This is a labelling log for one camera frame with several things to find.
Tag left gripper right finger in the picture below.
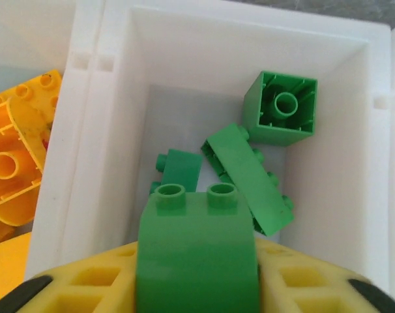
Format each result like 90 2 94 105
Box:
254 237 395 313

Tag green curved lego brick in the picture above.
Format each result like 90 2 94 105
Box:
135 183 261 313

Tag green long lego brick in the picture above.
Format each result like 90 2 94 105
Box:
200 122 296 236

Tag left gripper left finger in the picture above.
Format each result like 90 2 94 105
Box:
0 240 141 313

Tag white plastic bin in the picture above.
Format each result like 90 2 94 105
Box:
0 0 107 278
23 0 394 294

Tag green small lego brick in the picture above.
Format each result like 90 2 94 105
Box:
148 148 204 196

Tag orange curved lego brick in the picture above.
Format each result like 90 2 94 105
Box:
0 96 57 228

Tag green tall square lego brick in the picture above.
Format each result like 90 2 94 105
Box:
242 70 318 147

